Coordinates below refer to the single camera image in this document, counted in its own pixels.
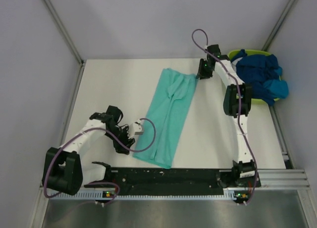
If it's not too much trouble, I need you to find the green plastic bin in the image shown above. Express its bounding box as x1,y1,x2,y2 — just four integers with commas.
227,49,283,105

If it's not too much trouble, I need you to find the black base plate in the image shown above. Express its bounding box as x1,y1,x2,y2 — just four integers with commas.
84,166,261,196

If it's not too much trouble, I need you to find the teal t shirt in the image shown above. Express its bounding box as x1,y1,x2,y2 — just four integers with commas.
133,68,197,169

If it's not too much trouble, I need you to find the light blue t shirt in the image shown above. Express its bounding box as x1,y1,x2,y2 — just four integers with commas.
263,66,289,106

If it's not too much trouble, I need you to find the left aluminium frame post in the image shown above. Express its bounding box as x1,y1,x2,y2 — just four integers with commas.
42,0,84,65

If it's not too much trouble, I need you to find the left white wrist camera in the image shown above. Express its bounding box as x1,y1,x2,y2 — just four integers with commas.
128,120,144,138

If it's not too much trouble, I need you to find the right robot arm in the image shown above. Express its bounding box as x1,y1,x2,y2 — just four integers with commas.
196,45,258,187

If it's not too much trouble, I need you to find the right aluminium frame post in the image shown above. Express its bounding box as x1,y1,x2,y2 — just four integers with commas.
261,0,298,52

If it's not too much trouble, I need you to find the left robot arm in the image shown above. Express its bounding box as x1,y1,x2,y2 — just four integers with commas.
42,106,143,195

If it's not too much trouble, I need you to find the aluminium frame post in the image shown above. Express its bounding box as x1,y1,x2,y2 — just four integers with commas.
42,0,84,65
261,0,298,52

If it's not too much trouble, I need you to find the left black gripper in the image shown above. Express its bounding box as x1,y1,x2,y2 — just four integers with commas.
106,125,135,155

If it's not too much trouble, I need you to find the dark blue t shirt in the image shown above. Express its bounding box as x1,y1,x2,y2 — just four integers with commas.
231,49,280,106

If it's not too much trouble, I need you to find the grey slotted cable duct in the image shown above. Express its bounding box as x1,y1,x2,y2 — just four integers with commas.
53,189,237,201

